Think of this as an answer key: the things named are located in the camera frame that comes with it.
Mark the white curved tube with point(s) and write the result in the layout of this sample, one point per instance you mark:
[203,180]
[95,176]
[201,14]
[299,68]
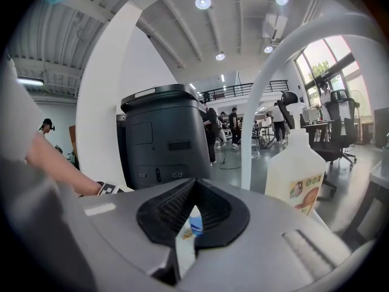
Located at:
[253,111]

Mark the black mesh office chair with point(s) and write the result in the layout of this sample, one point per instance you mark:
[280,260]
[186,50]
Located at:
[342,123]

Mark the grey side desk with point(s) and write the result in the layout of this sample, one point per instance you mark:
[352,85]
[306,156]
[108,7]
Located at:
[372,199]

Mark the white ceiling air conditioner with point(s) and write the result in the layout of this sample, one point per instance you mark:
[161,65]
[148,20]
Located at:
[275,26]

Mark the large black machine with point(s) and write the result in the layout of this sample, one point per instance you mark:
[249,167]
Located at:
[165,135]

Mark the person's grey clothing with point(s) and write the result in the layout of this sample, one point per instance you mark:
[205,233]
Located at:
[27,211]

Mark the long fluorescent ceiling light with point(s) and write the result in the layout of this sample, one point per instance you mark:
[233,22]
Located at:
[30,81]

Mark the white spray bottle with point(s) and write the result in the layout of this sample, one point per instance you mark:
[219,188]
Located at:
[296,169]

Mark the black balcony railing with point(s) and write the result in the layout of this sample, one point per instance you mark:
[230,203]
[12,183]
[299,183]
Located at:
[237,90]

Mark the small blue label bottle object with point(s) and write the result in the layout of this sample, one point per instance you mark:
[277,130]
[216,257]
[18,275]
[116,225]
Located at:
[196,224]

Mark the large window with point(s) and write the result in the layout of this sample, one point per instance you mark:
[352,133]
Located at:
[331,68]

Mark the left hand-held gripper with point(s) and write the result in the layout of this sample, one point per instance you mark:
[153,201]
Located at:
[110,189]

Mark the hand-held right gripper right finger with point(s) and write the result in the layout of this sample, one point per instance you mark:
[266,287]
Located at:
[261,254]

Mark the person's left forearm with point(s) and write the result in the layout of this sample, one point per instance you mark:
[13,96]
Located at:
[60,169]

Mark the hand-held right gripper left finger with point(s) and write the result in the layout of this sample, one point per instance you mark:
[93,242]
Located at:
[118,230]

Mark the standing fan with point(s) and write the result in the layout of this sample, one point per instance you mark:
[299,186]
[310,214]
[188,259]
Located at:
[358,108]

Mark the black office chair with headrest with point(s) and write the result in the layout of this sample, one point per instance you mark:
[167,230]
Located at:
[307,132]

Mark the dark work table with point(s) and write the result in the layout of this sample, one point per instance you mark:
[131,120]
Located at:
[317,126]

